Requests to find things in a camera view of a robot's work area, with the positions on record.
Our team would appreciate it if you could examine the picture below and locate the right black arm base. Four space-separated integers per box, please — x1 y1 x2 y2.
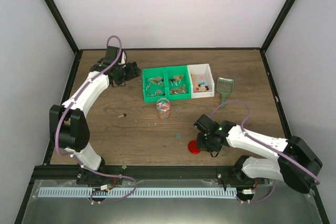
216 155 265 190

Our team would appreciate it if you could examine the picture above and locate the light blue slotted rail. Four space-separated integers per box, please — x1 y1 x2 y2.
38 187 237 199

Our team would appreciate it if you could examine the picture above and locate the red jar lid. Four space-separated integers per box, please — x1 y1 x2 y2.
188 140 201 154

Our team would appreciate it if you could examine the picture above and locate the purple cable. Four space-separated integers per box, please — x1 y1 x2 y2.
54 35 139 205
211 100 321 205

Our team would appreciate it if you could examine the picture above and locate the green double candy bin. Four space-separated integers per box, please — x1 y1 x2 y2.
142 65 192 103

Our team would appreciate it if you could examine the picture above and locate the black aluminium front beam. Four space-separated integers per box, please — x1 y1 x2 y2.
34 165 310 182

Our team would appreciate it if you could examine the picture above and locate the clear plastic jar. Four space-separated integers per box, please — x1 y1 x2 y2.
156 98 171 120

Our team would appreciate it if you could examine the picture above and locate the white candy bin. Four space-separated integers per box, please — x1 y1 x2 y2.
187 63 215 99

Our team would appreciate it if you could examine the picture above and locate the green plastic scoop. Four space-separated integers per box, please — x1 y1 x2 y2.
216 77 234 104

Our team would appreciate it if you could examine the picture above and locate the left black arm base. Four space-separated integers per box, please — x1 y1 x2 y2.
76 165 124 185

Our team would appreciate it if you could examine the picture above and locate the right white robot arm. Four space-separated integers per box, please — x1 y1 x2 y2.
194 114 322 194

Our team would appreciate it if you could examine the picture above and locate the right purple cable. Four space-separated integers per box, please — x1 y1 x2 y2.
211 100 321 205

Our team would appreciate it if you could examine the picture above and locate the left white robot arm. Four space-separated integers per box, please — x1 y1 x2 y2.
49 46 141 184

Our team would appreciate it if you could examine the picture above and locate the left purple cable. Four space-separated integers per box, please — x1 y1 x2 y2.
54 35 139 205

